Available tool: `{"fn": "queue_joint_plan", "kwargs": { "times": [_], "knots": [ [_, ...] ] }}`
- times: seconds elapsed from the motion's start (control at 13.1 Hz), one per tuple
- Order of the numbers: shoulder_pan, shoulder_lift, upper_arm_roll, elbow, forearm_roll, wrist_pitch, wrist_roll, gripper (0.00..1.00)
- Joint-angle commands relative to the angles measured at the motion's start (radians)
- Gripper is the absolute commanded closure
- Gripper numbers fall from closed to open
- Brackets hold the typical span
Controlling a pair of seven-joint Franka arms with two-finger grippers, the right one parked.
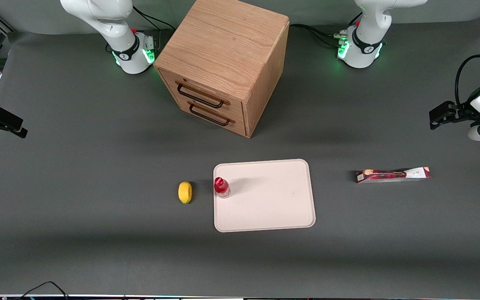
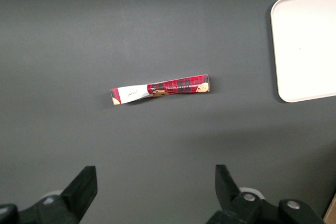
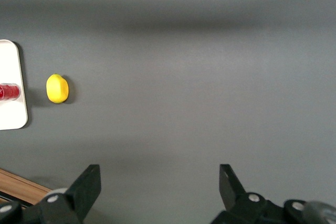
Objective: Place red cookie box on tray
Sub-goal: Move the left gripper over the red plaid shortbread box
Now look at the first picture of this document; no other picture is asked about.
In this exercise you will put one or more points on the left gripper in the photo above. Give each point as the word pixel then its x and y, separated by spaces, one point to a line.
pixel 461 111

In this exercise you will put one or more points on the red cookie box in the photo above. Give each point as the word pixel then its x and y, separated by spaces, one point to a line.
pixel 390 175

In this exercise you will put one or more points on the beige plastic tray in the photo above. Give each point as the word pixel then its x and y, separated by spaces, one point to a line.
pixel 265 200

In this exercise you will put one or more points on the yellow lemon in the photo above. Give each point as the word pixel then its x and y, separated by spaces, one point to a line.
pixel 185 192

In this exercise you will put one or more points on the small bottle with red cap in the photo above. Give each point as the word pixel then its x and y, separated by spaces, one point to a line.
pixel 221 186

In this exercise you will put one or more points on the wooden drawer cabinet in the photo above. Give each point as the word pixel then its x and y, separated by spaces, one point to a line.
pixel 227 46

